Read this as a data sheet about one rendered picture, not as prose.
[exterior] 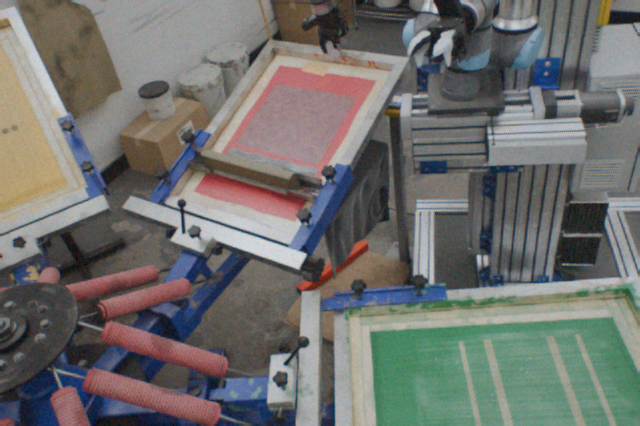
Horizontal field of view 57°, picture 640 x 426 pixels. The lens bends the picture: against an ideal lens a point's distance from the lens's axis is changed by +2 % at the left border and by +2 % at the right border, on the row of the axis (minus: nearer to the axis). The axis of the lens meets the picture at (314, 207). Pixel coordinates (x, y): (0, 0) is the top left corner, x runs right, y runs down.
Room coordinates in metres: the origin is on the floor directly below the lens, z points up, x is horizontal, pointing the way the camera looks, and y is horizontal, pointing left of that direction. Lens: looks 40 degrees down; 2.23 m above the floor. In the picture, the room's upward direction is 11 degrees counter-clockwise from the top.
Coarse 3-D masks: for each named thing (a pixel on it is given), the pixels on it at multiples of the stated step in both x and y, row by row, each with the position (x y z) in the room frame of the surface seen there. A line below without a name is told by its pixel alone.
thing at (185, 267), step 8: (184, 256) 1.26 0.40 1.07; (192, 256) 1.25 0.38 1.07; (200, 256) 1.25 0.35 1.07; (176, 264) 1.24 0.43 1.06; (184, 264) 1.23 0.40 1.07; (192, 264) 1.23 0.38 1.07; (168, 272) 1.22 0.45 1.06; (176, 272) 1.22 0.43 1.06; (184, 272) 1.21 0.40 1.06; (192, 272) 1.21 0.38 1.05; (168, 280) 1.20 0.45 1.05; (192, 280) 1.21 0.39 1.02
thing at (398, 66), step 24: (264, 48) 2.12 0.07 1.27; (288, 48) 2.07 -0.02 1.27; (312, 48) 2.02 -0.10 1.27; (336, 48) 1.98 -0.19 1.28; (240, 96) 1.92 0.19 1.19; (384, 96) 1.67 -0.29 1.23; (216, 120) 1.83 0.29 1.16; (360, 144) 1.51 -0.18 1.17; (216, 216) 1.42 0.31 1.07; (288, 240) 1.25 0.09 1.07
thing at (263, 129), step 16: (272, 80) 1.98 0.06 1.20; (288, 80) 1.95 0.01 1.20; (304, 80) 1.92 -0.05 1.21; (320, 80) 1.89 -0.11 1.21; (272, 96) 1.90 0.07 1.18; (288, 96) 1.87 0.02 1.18; (304, 96) 1.84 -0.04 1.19; (256, 112) 1.85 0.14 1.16; (272, 112) 1.82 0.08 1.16; (288, 112) 1.79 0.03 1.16; (240, 128) 1.80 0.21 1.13; (256, 128) 1.77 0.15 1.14; (272, 128) 1.74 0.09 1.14; (288, 128) 1.72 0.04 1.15; (240, 144) 1.72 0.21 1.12; (256, 144) 1.70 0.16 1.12; (272, 144) 1.67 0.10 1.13; (208, 176) 1.63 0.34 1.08; (208, 192) 1.56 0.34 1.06; (224, 192) 1.54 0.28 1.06; (240, 192) 1.52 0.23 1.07
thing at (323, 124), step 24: (312, 96) 1.83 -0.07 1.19; (336, 96) 1.79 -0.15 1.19; (360, 96) 1.75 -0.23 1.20; (312, 120) 1.72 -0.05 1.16; (336, 120) 1.68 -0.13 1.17; (288, 144) 1.65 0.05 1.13; (312, 144) 1.61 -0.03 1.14; (336, 144) 1.58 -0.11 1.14; (264, 192) 1.48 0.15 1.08; (288, 216) 1.36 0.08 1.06
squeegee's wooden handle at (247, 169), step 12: (204, 156) 1.60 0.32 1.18; (216, 156) 1.58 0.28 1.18; (228, 156) 1.56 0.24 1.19; (216, 168) 1.60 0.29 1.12; (228, 168) 1.55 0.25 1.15; (240, 168) 1.51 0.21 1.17; (252, 168) 1.48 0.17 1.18; (264, 168) 1.46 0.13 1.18; (276, 168) 1.45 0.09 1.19; (264, 180) 1.47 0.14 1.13; (276, 180) 1.43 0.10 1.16; (288, 180) 1.39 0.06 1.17
